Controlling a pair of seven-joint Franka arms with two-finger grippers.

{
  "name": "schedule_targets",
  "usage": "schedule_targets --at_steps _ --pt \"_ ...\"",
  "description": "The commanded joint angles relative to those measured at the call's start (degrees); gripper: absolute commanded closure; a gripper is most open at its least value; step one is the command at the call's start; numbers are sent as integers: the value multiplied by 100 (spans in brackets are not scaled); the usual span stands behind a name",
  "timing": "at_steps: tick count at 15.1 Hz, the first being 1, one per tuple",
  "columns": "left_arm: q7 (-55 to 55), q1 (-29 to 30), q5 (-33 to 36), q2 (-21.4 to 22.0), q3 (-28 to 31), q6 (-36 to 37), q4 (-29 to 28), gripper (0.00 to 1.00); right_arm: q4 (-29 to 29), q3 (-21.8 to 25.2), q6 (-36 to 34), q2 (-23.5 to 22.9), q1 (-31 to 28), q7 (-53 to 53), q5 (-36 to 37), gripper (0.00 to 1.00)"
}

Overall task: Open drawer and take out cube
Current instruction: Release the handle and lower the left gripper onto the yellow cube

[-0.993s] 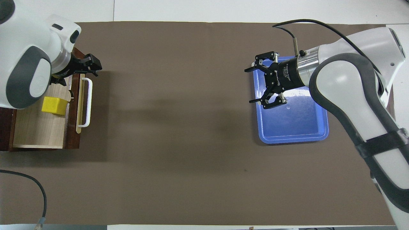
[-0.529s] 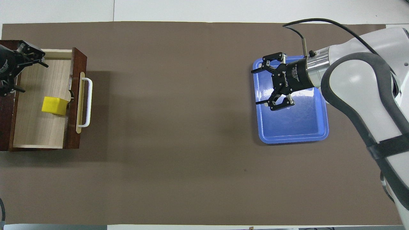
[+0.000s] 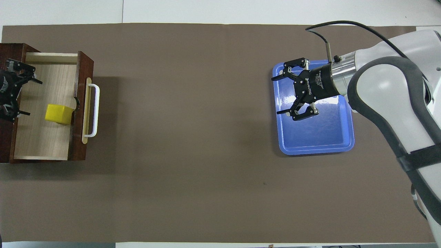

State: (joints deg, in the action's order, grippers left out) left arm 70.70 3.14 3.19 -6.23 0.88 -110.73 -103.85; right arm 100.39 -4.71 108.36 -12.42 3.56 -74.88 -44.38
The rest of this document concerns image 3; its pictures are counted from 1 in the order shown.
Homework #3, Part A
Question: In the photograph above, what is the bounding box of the yellow cube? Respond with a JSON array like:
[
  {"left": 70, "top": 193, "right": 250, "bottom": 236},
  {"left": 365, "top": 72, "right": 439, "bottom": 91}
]
[{"left": 45, "top": 104, "right": 75, "bottom": 125}]

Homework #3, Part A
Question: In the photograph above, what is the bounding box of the brown table mat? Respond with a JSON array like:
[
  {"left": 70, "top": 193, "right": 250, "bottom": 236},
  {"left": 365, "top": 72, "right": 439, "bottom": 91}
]
[{"left": 0, "top": 23, "right": 436, "bottom": 243}]

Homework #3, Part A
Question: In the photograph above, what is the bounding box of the dark wooden cabinet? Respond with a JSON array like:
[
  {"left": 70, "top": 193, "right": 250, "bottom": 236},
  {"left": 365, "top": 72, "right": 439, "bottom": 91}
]
[{"left": 0, "top": 43, "right": 32, "bottom": 164}]

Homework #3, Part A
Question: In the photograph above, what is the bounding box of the blue plastic tray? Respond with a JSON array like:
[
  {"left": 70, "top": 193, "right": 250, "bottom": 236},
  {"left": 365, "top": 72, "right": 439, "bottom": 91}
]
[{"left": 272, "top": 60, "right": 355, "bottom": 156}]

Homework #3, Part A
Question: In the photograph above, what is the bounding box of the wooden drawer with white handle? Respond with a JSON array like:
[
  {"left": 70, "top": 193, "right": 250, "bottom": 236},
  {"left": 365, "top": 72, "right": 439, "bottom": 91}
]
[{"left": 13, "top": 51, "right": 101, "bottom": 162}]

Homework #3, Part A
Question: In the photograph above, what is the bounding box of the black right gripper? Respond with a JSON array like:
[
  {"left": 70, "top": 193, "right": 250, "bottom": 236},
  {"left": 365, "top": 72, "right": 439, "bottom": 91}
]
[{"left": 271, "top": 58, "right": 340, "bottom": 122}]

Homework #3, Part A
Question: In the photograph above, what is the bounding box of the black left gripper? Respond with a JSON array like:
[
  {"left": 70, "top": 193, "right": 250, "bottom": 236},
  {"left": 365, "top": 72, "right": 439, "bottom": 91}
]
[{"left": 0, "top": 59, "right": 44, "bottom": 122}]

